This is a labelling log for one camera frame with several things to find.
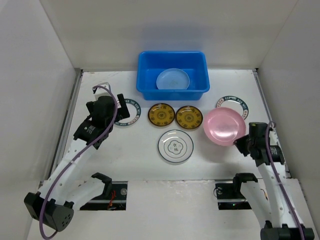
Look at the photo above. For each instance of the white plate green rim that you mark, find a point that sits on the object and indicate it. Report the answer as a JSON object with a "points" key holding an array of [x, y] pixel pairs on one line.
{"points": [[175, 146]]}

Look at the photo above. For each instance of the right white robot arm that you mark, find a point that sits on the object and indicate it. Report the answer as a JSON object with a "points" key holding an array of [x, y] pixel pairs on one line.
{"points": [[274, 207]]}

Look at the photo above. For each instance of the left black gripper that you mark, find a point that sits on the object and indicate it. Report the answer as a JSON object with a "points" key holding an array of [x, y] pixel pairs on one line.
{"points": [[123, 112]]}

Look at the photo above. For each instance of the blue plastic bin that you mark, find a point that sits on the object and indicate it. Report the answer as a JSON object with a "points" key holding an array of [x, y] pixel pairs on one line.
{"points": [[152, 63]]}

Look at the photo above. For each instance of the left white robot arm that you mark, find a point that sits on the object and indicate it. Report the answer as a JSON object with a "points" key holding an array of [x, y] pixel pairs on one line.
{"points": [[54, 203]]}

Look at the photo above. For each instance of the yellow patterned plate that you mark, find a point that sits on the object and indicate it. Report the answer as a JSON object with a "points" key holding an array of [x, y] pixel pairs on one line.
{"points": [[189, 117], [161, 114]]}

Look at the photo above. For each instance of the lettered rim plate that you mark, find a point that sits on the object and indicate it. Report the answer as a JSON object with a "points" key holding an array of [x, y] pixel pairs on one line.
{"points": [[134, 110], [235, 103]]}

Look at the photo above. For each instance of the light blue plate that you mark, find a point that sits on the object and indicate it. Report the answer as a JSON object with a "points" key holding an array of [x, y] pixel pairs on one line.
{"points": [[173, 79]]}

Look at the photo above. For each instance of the pink plate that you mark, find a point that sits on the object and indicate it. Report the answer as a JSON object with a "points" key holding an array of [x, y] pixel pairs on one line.
{"points": [[223, 126]]}

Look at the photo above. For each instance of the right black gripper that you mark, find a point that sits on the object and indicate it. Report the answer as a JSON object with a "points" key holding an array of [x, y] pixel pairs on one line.
{"points": [[241, 144]]}

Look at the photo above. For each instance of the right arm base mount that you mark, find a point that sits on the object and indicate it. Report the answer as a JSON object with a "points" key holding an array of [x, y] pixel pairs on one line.
{"points": [[228, 198]]}

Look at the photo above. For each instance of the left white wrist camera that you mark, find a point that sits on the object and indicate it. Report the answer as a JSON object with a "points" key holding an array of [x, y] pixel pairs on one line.
{"points": [[102, 89]]}

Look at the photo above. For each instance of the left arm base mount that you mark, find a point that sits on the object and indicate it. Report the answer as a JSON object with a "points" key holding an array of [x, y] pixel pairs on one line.
{"points": [[115, 201]]}

